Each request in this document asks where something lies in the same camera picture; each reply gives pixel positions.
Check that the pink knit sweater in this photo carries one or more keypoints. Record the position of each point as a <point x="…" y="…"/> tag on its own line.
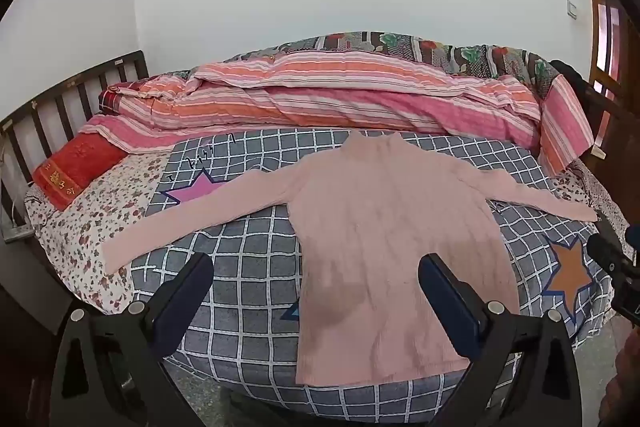
<point x="380" y="232"/>

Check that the floral bed sheet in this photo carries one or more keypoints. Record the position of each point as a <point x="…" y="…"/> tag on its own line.
<point x="80" y="237"/>

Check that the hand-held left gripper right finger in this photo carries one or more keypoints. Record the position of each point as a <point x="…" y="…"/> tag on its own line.
<point x="449" y="299"/>

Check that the grey checked star blanket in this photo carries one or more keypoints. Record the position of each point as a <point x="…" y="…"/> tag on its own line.
<point x="250" y="287"/>

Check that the pink orange striped quilt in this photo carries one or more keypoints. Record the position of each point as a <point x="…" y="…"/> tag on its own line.
<point x="350" y="97"/>

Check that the dark wooden bedside table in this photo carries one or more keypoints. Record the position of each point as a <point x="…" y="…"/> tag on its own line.
<point x="35" y="287"/>

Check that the floral patchwork quilt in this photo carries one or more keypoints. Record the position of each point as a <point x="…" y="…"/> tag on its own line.
<point x="430" y="49"/>

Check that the brown wooden door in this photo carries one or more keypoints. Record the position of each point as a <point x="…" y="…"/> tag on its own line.
<point x="607" y="42"/>

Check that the dark wooden slatted headboard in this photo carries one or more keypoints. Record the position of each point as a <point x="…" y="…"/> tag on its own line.
<point x="55" y="102"/>

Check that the red embroidered pillow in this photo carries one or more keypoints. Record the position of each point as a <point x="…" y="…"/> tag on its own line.
<point x="75" y="167"/>

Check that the white power strip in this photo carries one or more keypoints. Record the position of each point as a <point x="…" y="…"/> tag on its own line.
<point x="17" y="233"/>

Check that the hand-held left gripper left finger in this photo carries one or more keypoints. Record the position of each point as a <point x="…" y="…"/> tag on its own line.
<point x="186" y="294"/>

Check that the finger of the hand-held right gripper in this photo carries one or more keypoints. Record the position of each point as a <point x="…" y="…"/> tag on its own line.
<point x="602" y="252"/>

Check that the white wall switch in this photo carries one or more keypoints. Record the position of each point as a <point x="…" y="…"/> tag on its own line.
<point x="571" y="9"/>

